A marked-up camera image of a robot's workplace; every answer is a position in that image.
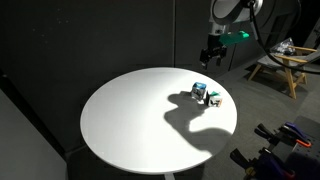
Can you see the orange tipped purple clamp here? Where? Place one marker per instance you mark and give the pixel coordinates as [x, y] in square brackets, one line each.
[286, 133]
[263, 165]

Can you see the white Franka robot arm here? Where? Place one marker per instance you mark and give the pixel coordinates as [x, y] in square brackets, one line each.
[230, 11]

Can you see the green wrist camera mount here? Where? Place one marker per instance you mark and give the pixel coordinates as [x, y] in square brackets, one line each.
[233, 38]

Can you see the blue picture cube block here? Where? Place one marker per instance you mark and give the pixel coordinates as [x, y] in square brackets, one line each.
[198, 90]

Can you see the clear plastic bag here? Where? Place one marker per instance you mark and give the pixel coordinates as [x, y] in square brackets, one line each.
[284, 46]

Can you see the white table base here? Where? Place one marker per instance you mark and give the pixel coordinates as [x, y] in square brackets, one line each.
[169, 176]

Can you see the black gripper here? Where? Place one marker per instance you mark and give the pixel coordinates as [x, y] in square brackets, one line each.
[213, 46]

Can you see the letter A cube block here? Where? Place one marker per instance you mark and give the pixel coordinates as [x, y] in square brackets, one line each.
[214, 99]

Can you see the wooden armchair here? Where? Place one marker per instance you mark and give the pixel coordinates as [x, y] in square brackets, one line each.
[288, 63]

